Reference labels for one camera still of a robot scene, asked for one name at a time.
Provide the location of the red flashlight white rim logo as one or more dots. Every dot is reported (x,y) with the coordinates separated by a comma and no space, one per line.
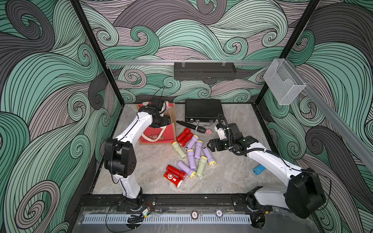
(175,180)

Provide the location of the green flashlight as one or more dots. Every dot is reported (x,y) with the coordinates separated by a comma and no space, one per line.
(201,166)
(176,146)

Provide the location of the black wall shelf tray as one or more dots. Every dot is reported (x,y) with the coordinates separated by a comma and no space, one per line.
(204,71)

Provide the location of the white slotted cable duct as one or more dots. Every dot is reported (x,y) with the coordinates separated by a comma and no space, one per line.
(168,219)

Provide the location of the black hard case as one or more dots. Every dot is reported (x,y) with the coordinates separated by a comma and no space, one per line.
(203,110)

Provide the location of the green flashlight right lower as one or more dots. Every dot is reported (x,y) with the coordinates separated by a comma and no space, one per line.
(201,166)

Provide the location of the purple flashlight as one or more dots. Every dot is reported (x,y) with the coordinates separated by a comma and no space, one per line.
(192,142)
(211,161)
(198,149)
(190,154)
(190,172)

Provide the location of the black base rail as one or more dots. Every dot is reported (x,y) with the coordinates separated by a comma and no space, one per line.
(160,202)

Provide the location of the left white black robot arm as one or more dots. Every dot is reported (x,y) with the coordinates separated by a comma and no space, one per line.
(119,153)

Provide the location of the clear plastic wall bin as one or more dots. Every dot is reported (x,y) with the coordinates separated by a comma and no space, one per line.
(284,81)

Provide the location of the small blue object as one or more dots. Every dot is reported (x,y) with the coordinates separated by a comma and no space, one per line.
(259,169)

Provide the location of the red jute tote bag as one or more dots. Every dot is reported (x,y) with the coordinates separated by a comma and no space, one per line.
(165,135)

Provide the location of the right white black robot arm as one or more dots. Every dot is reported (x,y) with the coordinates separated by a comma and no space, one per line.
(303,193)

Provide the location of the red flashlight top lower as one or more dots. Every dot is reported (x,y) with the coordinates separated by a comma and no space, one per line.
(185,140)

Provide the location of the black microphone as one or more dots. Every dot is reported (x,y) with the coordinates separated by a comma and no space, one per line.
(197,128)

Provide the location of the red flashlight dark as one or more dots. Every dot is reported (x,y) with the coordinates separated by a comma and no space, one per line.
(178,173)

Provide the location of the red flashlight top upper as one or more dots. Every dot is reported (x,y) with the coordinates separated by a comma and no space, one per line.
(183,134)

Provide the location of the green flashlight left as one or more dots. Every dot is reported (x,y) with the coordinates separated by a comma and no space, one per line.
(176,146)

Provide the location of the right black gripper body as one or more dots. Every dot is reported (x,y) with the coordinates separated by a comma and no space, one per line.
(221,144)

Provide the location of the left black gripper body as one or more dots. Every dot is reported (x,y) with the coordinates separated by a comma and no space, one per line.
(161,122)

